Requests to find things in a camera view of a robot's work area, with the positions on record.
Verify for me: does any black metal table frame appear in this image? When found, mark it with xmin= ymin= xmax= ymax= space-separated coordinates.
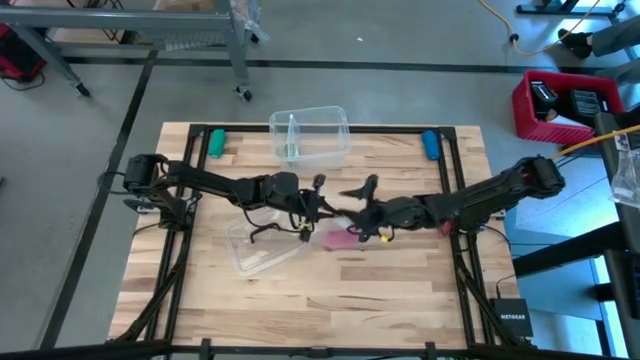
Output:
xmin=104 ymin=122 xmax=539 ymax=360

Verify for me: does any black Netgear network switch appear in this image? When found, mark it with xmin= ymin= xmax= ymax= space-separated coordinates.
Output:
xmin=488 ymin=297 xmax=535 ymax=339

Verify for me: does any blue bandage roll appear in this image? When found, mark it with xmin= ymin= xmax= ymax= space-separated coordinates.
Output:
xmin=420 ymin=129 xmax=442 ymax=162

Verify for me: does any yellow hanging cable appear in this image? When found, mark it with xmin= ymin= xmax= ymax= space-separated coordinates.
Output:
xmin=549 ymin=123 xmax=640 ymax=161

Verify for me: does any black floor stand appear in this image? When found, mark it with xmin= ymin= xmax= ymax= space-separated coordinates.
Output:
xmin=514 ymin=0 xmax=627 ymax=17

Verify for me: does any clear plastic storage bin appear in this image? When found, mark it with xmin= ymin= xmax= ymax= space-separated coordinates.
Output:
xmin=268 ymin=104 xmax=353 ymax=169

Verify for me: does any grey metal frame workbench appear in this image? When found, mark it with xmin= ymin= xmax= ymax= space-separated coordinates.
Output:
xmin=0 ymin=0 xmax=271 ymax=104

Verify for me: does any red black tool bag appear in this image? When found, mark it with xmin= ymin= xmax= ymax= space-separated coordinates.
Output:
xmin=0 ymin=22 xmax=49 ymax=85

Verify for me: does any black desk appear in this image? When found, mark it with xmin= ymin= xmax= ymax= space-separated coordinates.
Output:
xmin=512 ymin=112 xmax=640 ymax=360

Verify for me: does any pink elastic bandage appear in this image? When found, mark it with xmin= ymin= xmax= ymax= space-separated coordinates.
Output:
xmin=320 ymin=228 xmax=362 ymax=252

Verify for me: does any yellow floor cable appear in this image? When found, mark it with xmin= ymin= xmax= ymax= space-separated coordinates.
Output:
xmin=477 ymin=0 xmax=604 ymax=58

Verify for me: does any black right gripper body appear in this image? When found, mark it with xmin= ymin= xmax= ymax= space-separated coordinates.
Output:
xmin=355 ymin=173 xmax=426 ymax=244

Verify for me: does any red plastic crate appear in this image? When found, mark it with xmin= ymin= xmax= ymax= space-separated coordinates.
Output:
xmin=509 ymin=68 xmax=626 ymax=147

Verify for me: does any green bandage roll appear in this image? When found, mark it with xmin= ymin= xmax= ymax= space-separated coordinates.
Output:
xmin=207 ymin=128 xmax=228 ymax=160

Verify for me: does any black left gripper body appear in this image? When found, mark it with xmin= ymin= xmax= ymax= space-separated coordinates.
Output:
xmin=292 ymin=172 xmax=329 ymax=244

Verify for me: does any crumpled clear plastic bag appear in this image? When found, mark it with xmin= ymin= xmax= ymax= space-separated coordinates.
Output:
xmin=607 ymin=130 xmax=640 ymax=210

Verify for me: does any black battery pack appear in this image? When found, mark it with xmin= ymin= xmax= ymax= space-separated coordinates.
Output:
xmin=528 ymin=79 xmax=560 ymax=122
xmin=568 ymin=88 xmax=610 ymax=127

